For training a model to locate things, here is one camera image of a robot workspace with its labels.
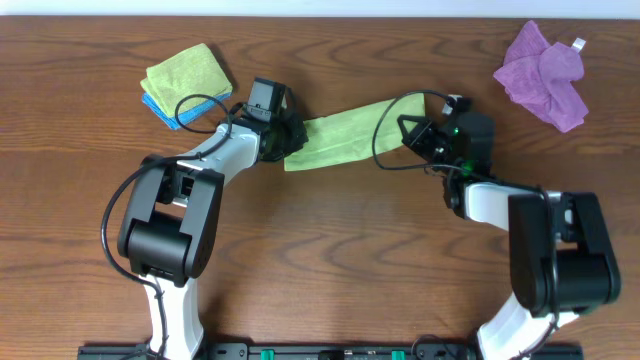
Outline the green cloth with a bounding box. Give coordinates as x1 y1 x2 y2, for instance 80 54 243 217
140 43 233 128
284 94 425 172

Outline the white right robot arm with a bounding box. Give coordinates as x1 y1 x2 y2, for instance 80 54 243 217
397 113 621 359

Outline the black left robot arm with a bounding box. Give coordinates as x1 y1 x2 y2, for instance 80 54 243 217
118 102 308 359

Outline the crumpled purple cloth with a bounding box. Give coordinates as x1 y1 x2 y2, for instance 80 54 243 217
493 20 589 133

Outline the folded green cloth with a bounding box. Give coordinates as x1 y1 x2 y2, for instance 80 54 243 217
140 43 233 128

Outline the folded blue cloth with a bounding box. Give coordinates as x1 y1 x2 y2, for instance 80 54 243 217
142 93 216 130

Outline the white purple cloth label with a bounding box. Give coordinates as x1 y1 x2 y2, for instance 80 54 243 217
571 38 586 53

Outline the black right camera cable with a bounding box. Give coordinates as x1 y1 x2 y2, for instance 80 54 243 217
371 89 561 356

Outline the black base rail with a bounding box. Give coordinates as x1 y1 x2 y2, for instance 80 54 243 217
76 342 584 360

